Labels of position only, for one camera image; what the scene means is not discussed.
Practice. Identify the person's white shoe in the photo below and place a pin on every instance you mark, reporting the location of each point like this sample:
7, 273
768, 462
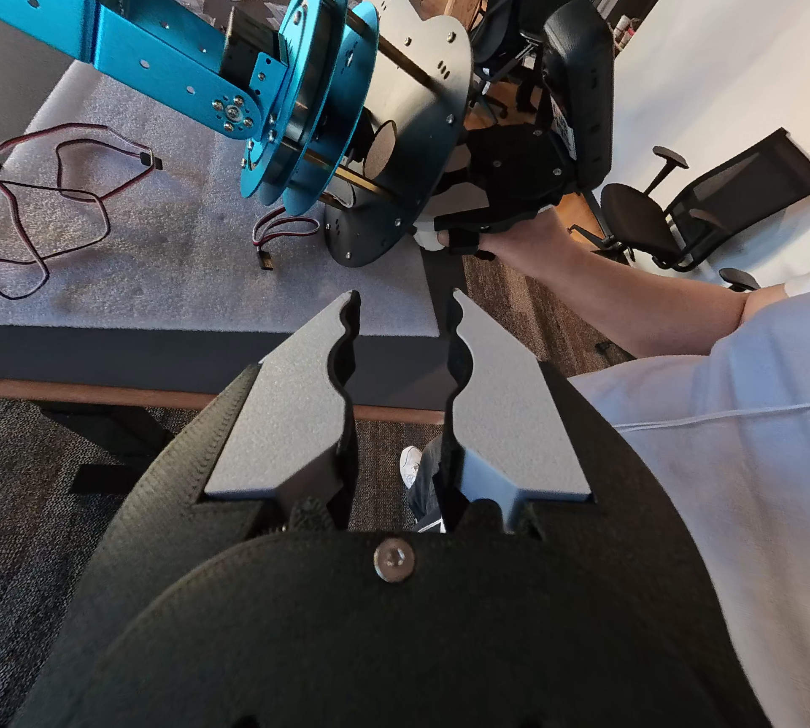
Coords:
410, 465

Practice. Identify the grey foam mat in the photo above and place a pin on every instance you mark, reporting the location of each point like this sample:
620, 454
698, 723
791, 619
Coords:
190, 247

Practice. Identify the blue and black toy robot arm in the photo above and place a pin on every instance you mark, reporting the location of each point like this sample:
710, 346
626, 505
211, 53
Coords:
411, 108

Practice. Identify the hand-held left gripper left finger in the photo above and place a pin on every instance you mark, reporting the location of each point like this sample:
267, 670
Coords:
285, 424

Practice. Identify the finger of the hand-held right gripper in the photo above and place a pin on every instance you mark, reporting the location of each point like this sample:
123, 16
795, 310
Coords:
457, 190

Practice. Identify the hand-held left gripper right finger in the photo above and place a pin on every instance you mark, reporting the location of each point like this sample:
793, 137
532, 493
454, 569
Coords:
519, 424

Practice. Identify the person's right forearm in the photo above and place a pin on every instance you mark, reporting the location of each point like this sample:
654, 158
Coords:
633, 304

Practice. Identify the black padded office chair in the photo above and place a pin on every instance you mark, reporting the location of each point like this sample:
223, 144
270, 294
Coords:
582, 76

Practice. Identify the person's right hand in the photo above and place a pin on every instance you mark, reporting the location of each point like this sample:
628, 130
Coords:
531, 241

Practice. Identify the person's dark pants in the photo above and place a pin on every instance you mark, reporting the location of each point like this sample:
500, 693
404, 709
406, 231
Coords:
427, 487

